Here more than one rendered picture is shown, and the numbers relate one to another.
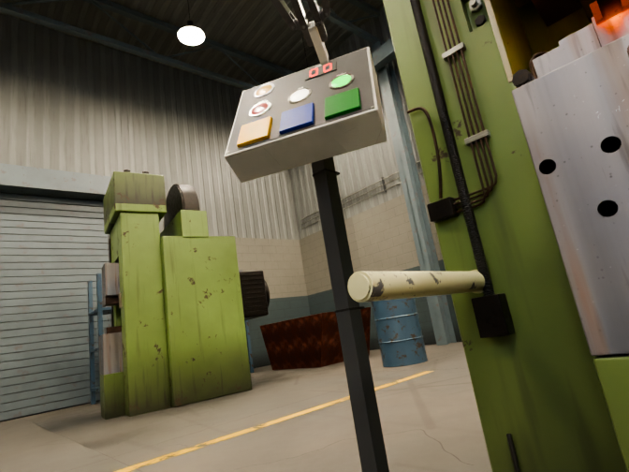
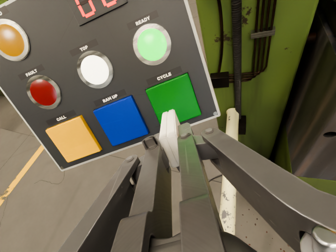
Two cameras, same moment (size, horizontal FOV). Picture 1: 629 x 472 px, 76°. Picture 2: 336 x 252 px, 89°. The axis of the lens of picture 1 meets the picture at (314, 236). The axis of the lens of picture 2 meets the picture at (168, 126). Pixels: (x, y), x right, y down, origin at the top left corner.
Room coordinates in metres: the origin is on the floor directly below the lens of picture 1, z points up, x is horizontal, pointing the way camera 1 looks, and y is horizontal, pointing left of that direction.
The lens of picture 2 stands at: (0.53, -0.06, 1.21)
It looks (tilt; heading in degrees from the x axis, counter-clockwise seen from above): 49 degrees down; 356
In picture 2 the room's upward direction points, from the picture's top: 30 degrees counter-clockwise
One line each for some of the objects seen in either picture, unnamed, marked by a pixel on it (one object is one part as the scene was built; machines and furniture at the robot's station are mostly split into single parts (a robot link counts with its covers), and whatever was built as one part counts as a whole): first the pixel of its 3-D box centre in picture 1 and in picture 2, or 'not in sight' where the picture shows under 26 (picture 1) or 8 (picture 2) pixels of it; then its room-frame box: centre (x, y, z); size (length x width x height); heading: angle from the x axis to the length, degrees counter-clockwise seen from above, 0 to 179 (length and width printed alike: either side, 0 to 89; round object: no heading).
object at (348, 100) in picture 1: (343, 105); (174, 101); (0.75, -0.10, 1.01); 0.07 x 0.05 x 0.07; 73
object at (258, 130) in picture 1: (255, 133); (75, 139); (0.80, 0.09, 1.01); 0.07 x 0.05 x 0.07; 73
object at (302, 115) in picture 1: (298, 119); (122, 121); (0.78, 0.00, 1.01); 0.07 x 0.05 x 0.07; 73
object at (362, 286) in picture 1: (430, 283); (230, 161); (0.75, -0.20, 0.62); 0.44 x 0.05 x 0.05; 138
